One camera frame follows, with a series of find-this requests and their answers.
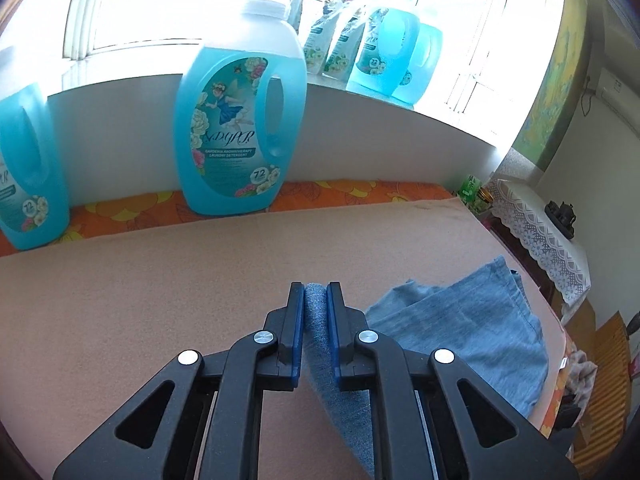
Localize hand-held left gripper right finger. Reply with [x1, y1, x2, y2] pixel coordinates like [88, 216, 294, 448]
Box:
[326, 281, 581, 480]

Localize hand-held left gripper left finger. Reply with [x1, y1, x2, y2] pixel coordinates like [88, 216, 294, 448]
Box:
[52, 281, 306, 480]

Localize blue denim pants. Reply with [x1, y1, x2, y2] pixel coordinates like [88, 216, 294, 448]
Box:
[302, 255, 551, 480]

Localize orange floral bed sheet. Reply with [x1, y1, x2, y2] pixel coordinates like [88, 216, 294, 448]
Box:
[0, 179, 571, 436]

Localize beige blanket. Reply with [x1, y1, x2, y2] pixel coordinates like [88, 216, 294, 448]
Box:
[0, 195, 568, 480]

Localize green tea package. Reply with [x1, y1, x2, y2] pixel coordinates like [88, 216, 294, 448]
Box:
[459, 174, 488, 211]

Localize dark wooden side table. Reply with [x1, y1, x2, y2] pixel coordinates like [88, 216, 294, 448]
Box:
[480, 207, 568, 321]

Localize blue laundry detergent bottle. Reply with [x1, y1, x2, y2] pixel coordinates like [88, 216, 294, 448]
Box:
[391, 22, 444, 108]
[347, 7, 421, 97]
[172, 0, 308, 217]
[0, 45, 71, 251]

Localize white lace cloth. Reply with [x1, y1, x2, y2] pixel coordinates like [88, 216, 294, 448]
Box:
[490, 177, 593, 306]

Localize crumpled light cloth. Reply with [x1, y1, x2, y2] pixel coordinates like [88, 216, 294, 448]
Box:
[565, 350, 598, 396]

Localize dark teapot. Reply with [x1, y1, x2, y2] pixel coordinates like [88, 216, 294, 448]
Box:
[545, 200, 578, 238]

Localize cardboard box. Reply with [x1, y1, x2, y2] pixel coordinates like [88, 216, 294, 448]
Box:
[565, 305, 631, 461]

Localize white window sill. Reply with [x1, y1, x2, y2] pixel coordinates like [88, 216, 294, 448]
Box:
[47, 52, 501, 146]

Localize white air conditioner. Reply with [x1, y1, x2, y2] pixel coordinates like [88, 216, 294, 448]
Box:
[595, 67, 640, 126]

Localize wall map poster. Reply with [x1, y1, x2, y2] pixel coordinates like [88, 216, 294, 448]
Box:
[512, 0, 606, 171]

